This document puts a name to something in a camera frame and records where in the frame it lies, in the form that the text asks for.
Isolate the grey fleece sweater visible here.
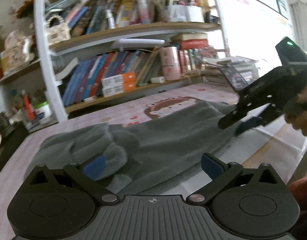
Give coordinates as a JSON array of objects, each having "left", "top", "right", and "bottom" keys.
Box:
[{"left": 26, "top": 101, "right": 236, "bottom": 197}]

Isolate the person right hand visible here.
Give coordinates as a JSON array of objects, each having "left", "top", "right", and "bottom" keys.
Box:
[{"left": 285, "top": 86, "right": 307, "bottom": 137}]

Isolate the pink checkered table mat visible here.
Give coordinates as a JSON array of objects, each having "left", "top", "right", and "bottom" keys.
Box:
[{"left": 0, "top": 84, "right": 307, "bottom": 239}]

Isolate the white jar green lid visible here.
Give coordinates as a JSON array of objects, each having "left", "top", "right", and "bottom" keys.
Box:
[{"left": 34, "top": 101, "right": 53, "bottom": 125}]

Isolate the red orange pen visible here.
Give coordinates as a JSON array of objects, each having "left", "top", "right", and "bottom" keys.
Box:
[{"left": 22, "top": 90, "right": 35, "bottom": 121}]

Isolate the small white box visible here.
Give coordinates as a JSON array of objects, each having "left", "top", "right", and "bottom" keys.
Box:
[{"left": 150, "top": 76, "right": 166, "bottom": 83}]

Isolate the row of leaning books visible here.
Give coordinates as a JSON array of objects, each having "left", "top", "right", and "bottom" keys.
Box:
[{"left": 56, "top": 47, "right": 162, "bottom": 107}]

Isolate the orange white box lower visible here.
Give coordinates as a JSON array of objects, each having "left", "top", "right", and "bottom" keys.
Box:
[{"left": 102, "top": 82, "right": 136, "bottom": 97}]

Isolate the white paper sheet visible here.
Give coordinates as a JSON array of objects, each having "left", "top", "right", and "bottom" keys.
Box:
[{"left": 111, "top": 38, "right": 165, "bottom": 50}]

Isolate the white wooden bookshelf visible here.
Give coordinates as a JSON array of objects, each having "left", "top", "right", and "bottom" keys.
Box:
[{"left": 0, "top": 0, "right": 224, "bottom": 122}]

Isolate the white quilted handbag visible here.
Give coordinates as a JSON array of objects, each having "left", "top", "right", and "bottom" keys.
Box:
[{"left": 46, "top": 15, "right": 71, "bottom": 46}]

